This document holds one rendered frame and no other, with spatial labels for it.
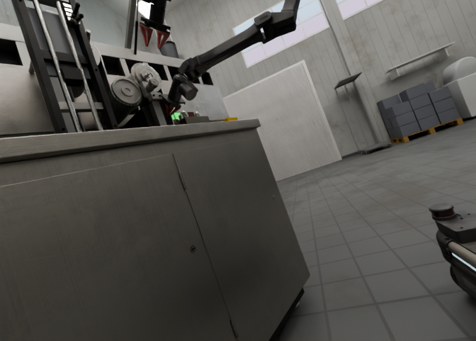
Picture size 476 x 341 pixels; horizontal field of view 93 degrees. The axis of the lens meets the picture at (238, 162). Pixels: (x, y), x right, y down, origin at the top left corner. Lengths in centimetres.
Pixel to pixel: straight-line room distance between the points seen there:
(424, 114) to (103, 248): 653
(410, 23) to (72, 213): 809
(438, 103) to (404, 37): 217
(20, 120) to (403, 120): 638
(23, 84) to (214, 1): 787
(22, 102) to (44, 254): 86
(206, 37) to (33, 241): 812
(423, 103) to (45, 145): 659
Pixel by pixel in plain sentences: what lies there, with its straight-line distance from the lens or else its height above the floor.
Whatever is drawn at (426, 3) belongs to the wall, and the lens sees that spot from 847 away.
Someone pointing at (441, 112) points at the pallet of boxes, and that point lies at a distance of 679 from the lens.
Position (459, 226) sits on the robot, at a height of 28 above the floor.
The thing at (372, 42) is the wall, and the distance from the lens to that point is 778.
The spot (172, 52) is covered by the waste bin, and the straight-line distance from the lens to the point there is 805.
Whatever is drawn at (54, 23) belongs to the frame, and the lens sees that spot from 104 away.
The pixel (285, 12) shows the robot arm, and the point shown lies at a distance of 103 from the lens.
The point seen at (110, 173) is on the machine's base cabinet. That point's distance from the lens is 65.
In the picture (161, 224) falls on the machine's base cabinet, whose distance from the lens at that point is 68.
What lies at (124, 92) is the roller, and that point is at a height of 117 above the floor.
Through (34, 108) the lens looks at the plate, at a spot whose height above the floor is 125.
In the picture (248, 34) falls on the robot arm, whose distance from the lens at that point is 104.
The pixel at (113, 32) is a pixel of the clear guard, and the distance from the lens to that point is 171.
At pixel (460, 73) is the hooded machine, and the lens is 731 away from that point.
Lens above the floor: 69
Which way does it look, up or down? 2 degrees up
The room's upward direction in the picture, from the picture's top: 20 degrees counter-clockwise
